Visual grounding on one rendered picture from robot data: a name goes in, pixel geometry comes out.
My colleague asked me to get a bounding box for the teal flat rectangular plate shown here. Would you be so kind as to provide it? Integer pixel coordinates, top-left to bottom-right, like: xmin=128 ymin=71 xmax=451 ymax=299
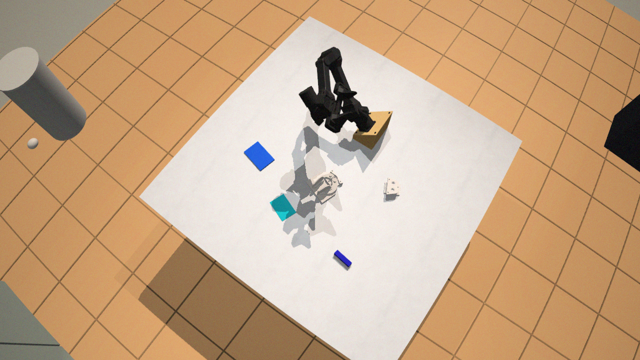
xmin=270 ymin=194 xmax=296 ymax=221

